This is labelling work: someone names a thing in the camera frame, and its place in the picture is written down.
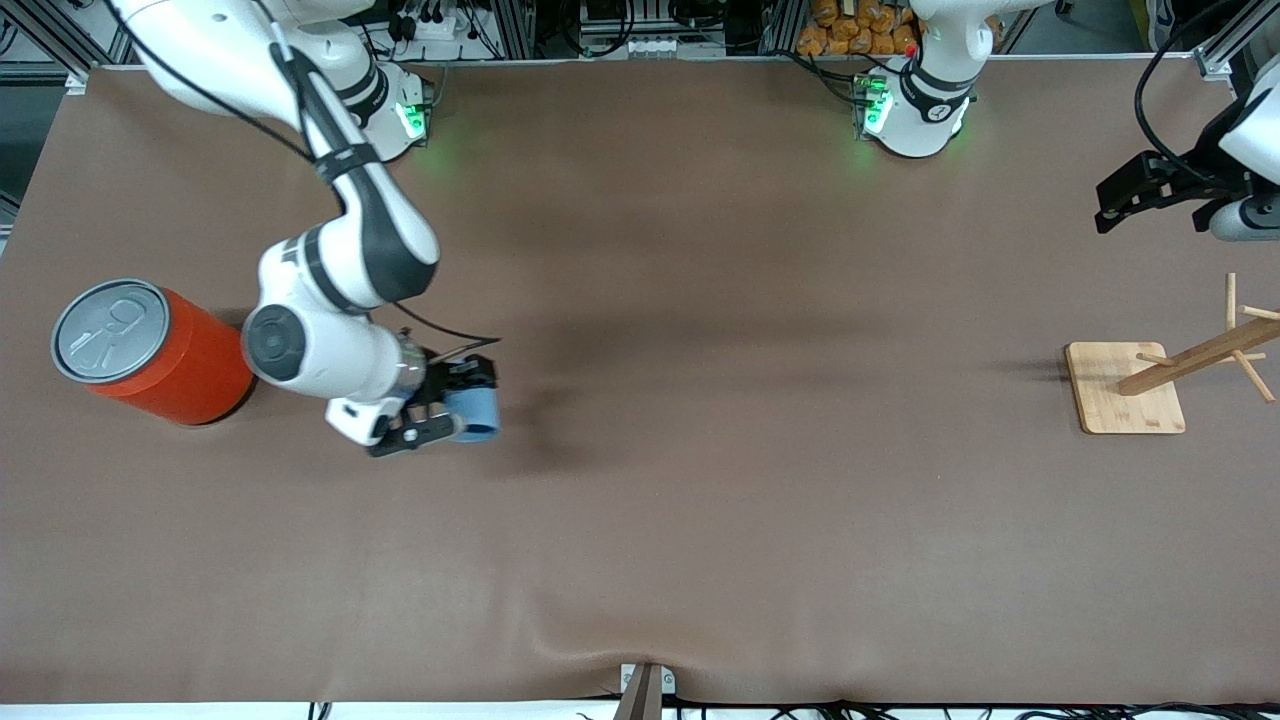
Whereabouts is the light blue plastic cup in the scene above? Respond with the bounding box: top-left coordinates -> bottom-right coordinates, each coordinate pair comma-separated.
445,388 -> 500,444

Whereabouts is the wooden cup rack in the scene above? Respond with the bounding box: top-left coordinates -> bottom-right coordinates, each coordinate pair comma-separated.
1065,272 -> 1280,435

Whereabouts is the large orange can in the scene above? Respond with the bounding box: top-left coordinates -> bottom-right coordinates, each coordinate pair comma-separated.
50,278 -> 257,427

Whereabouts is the brown table mat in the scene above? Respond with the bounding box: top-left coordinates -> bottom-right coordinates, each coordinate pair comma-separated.
0,58 -> 1280,706

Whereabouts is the pile of orange objects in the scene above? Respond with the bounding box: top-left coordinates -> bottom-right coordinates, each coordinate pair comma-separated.
797,0 -> 921,56

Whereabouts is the white power strip with plugs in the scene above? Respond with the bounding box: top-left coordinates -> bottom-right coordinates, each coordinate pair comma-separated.
385,0 -> 476,43

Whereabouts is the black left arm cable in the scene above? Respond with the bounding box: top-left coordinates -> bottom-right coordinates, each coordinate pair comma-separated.
1135,30 -> 1280,186

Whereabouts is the aluminium frame profile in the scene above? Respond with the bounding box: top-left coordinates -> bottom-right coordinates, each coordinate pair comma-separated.
1200,0 -> 1280,81
0,0 -> 106,96

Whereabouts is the aluminium upright post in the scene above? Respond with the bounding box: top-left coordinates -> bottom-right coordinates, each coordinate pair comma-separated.
495,0 -> 536,59
765,0 -> 804,56

